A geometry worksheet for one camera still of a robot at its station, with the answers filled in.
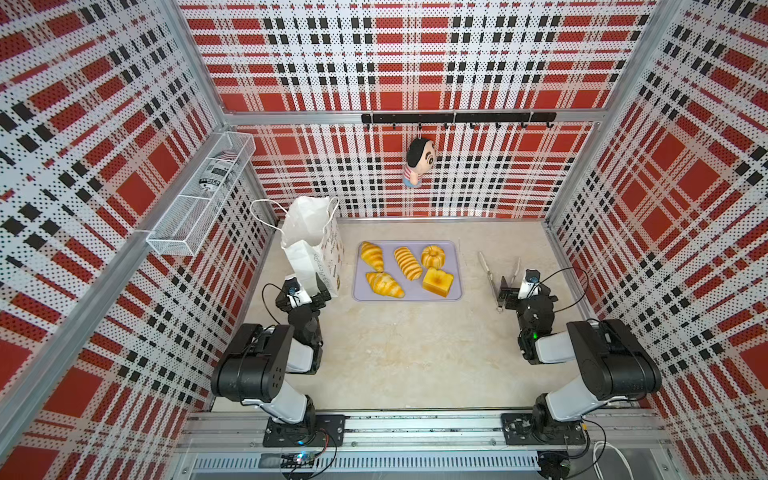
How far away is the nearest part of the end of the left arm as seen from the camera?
2.44ft

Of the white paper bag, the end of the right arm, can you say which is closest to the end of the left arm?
the white paper bag

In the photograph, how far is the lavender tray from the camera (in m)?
1.00

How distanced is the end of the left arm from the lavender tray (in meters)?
0.18
